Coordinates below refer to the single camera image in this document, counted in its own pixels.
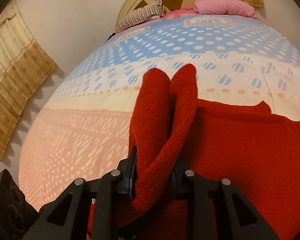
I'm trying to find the red knitted sweater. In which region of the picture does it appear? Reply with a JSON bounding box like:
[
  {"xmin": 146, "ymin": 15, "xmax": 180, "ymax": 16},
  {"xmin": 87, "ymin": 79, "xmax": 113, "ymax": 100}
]
[{"xmin": 86, "ymin": 63, "xmax": 300, "ymax": 240}]

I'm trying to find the polka dot bed quilt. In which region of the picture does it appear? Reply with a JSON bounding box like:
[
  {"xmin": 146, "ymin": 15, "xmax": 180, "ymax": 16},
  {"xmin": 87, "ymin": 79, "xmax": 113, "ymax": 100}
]
[{"xmin": 19, "ymin": 13, "xmax": 300, "ymax": 209}]

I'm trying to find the beige side curtain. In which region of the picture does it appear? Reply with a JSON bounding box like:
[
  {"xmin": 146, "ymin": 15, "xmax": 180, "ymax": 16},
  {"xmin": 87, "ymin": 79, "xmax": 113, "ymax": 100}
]
[{"xmin": 0, "ymin": 1, "xmax": 57, "ymax": 160}]

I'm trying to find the pink folded blanket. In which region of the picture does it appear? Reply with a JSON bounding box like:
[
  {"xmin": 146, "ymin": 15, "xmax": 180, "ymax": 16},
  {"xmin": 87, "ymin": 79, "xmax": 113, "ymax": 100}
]
[{"xmin": 194, "ymin": 0, "xmax": 257, "ymax": 18}]

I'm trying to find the striped pillow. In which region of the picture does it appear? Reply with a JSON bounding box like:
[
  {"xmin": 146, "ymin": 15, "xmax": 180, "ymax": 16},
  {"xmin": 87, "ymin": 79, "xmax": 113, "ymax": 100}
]
[{"xmin": 115, "ymin": 0, "xmax": 165, "ymax": 34}]

